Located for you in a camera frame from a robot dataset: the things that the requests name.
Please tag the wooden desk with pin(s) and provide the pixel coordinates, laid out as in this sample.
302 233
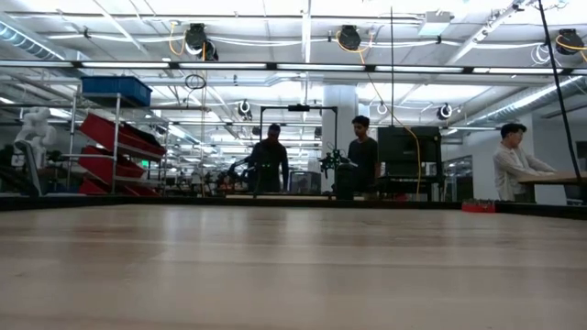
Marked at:
557 179

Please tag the metal shelf rack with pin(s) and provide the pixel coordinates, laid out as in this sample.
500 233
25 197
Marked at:
117 110

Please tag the silver ventilation duct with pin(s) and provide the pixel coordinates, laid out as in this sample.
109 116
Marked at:
27 43
527 102

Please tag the black background rig frame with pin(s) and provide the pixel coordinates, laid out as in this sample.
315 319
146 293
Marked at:
298 108

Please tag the black monitor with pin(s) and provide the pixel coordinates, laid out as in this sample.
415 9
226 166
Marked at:
403 146

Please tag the small red block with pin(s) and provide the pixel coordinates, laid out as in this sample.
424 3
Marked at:
477 207

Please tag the black slanted pole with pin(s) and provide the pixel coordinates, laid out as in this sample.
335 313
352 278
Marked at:
559 91

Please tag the blue storage bin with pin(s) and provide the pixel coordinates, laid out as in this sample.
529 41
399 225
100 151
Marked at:
114 87

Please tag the thin black vertical pole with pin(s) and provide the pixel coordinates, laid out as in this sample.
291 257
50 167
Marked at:
391 69

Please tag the white ceiling unit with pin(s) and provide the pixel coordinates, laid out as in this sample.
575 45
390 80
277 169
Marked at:
435 25

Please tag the white round pillar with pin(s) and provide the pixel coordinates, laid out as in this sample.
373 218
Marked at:
339 114

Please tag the black cylindrical bin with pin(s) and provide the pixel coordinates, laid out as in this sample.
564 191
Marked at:
345 183

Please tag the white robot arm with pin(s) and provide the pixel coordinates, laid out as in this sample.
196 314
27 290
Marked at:
34 128

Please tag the ceiling light strip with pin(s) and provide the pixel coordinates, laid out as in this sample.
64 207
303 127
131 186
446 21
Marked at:
419 69
124 65
321 66
222 65
518 70

